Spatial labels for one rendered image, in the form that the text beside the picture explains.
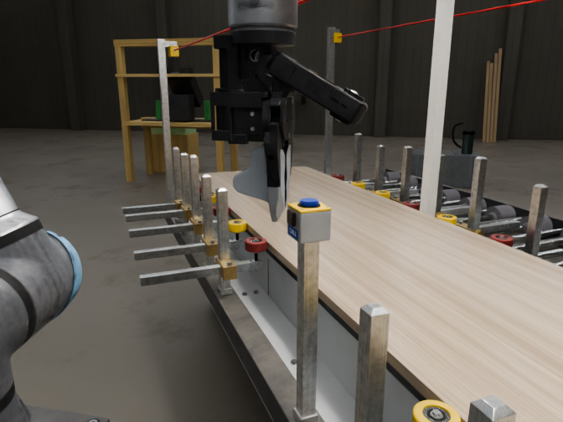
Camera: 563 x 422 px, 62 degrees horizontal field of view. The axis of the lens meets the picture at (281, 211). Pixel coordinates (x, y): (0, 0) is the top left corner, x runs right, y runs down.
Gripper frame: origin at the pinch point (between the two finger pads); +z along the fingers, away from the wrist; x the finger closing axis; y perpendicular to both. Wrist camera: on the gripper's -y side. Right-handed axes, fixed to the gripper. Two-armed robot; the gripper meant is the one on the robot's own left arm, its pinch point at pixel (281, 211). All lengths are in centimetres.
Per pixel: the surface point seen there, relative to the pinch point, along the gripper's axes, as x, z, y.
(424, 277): -83, 42, -26
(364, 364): -16.3, 30.1, -10.7
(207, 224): -121, 42, 56
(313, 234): -36.5, 14.9, 0.9
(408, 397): -41, 53, -21
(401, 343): -44, 42, -18
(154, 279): -83, 50, 61
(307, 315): -38, 34, 2
